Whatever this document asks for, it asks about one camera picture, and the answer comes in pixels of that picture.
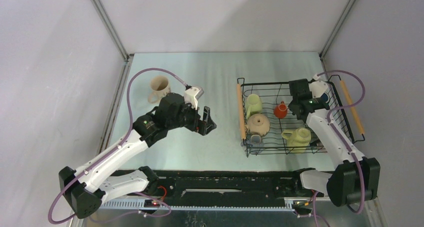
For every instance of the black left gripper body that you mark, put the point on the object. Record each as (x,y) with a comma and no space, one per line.
(190,117)

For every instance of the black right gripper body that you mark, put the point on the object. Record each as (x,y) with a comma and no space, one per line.
(290,106)

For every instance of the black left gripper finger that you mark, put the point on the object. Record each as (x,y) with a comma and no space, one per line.
(206,126)
(206,114)

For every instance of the small red orange cup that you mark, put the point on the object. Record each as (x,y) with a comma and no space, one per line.
(281,110)

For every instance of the floral patterned cream mug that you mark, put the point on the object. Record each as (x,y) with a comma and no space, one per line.
(160,87)

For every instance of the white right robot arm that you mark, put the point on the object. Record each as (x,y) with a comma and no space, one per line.
(356,177)

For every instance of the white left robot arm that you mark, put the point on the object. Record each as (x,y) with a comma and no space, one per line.
(92,184)

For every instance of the dark blue mug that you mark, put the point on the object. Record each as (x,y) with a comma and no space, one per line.
(325,98)

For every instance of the yellow green faceted mug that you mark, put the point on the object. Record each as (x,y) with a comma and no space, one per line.
(297,140)

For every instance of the beige round speckled mug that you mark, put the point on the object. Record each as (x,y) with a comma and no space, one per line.
(258,124)

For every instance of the light green mug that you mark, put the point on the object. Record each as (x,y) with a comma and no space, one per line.
(254,105)

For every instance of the small grey blue cup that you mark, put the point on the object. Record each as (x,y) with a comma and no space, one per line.
(256,140)

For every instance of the left wooden rack handle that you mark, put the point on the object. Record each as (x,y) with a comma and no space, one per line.
(240,112)

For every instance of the wooden rack handle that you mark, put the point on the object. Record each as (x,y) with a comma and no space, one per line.
(240,112)
(352,108)

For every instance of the black wire dish rack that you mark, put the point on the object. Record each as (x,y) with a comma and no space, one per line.
(271,94)

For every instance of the right wooden rack handle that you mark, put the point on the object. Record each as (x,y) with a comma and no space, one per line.
(352,108)

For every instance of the aluminium slotted rail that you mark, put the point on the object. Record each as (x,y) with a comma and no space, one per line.
(147,204)

